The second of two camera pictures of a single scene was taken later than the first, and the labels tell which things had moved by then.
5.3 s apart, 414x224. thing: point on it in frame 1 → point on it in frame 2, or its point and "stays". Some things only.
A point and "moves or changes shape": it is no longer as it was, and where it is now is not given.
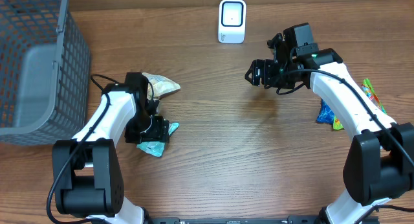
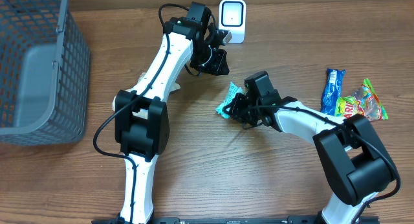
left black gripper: [160, 132] → [217, 67]
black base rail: [177, 220] stays
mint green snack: [154, 148] moves or changes shape
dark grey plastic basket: [45, 70] stays
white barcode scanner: [231, 21] stays
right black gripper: [266, 77] → [234, 112]
